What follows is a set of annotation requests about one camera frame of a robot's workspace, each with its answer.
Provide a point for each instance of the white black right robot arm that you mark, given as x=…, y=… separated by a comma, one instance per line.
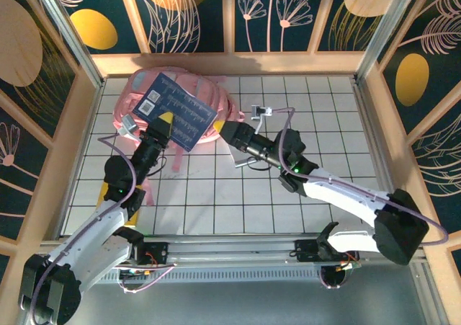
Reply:
x=396, y=227

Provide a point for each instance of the aluminium corner post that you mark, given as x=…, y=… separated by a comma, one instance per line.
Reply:
x=59, y=15
x=383, y=26

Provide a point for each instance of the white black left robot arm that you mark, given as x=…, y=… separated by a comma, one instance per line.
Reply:
x=90, y=238

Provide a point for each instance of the pink school backpack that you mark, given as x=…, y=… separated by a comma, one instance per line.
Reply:
x=205, y=87

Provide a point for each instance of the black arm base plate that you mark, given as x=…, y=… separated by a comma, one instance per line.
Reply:
x=158, y=253
x=306, y=253

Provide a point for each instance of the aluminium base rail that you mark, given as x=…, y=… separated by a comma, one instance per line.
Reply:
x=234, y=247

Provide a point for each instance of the grey metal sheet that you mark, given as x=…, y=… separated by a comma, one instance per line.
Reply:
x=234, y=303

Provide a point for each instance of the yellow book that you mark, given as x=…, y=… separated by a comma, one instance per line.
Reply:
x=132, y=220

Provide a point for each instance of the slotted metal vent strip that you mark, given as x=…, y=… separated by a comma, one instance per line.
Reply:
x=234, y=275

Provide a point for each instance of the dark blue book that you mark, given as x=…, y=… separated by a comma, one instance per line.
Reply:
x=180, y=116

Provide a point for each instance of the black base electronics module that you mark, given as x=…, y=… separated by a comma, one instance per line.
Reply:
x=338, y=276
x=135, y=275

